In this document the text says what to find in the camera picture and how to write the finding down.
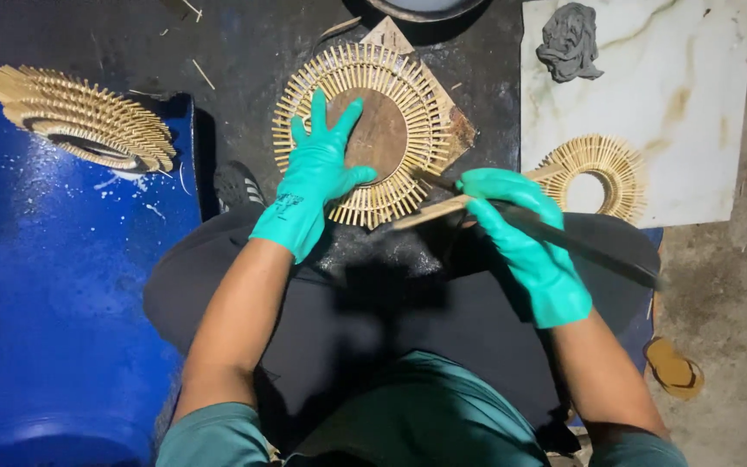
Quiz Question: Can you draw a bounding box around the person's left hand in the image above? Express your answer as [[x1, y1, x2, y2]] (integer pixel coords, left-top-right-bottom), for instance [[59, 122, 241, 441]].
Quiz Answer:
[[262, 87, 377, 241]]

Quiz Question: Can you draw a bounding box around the person's right hand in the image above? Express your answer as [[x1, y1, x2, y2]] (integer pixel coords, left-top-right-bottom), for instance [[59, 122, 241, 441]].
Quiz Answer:
[[454, 167, 575, 286]]

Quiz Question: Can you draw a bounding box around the dark long-handled tool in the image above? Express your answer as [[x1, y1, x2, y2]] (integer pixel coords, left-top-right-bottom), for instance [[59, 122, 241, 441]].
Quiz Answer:
[[411, 169, 665, 291]]

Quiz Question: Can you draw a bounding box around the round brown wooden disc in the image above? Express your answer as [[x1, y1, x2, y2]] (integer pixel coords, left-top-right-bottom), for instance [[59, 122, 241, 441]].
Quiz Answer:
[[327, 87, 409, 186]]

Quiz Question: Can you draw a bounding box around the wooden stick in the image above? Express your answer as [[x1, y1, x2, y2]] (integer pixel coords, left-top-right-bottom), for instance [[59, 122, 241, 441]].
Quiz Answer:
[[391, 162, 567, 232]]

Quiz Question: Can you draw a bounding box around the large bamboo stick ring frame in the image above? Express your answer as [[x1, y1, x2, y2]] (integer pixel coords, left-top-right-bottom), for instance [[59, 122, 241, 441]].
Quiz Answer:
[[271, 42, 453, 230]]

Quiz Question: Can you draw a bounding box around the black striped shoe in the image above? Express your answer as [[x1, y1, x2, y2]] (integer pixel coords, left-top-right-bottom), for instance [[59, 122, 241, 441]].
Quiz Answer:
[[213, 160, 268, 214]]

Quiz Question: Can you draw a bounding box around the square wooden board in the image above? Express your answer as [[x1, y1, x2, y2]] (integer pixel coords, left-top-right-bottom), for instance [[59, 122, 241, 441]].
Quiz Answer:
[[359, 16, 479, 171]]

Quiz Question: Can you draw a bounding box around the curved bamboo sliver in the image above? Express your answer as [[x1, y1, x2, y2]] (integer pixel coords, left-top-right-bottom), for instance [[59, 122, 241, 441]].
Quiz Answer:
[[314, 16, 363, 41]]

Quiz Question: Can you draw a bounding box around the black lap cloth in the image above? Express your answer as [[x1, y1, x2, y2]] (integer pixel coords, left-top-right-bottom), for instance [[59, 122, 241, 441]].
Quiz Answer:
[[143, 202, 662, 455]]

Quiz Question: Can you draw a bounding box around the gray crumpled rag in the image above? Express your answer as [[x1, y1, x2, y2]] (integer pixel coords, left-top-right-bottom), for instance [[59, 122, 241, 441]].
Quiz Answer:
[[535, 2, 605, 84]]

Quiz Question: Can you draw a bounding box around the yellow sandal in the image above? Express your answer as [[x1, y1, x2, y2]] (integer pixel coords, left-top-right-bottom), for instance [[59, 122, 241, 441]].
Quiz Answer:
[[644, 335, 706, 402]]

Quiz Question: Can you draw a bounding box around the dark round bowl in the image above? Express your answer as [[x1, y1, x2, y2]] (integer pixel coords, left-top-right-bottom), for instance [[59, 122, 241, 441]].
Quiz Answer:
[[365, 0, 488, 24]]

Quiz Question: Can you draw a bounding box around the white marble tile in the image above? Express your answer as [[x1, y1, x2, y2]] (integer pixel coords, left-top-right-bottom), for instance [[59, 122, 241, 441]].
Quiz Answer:
[[519, 0, 747, 229]]

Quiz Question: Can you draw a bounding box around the teal shirt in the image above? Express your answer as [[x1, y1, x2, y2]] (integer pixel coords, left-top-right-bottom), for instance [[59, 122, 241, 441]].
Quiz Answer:
[[155, 350, 690, 467]]

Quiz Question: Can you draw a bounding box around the blue plastic barrel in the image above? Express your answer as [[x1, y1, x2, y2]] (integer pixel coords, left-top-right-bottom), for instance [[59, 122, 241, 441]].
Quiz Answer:
[[0, 61, 204, 467]]

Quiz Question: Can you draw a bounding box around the small bamboo stick ring frame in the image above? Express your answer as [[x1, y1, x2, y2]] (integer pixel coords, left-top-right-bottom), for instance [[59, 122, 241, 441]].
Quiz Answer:
[[534, 134, 648, 225]]

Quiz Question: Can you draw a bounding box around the stack of bamboo ring frames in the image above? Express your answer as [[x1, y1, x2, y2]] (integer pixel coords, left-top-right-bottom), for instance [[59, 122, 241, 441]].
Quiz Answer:
[[0, 64, 178, 174]]

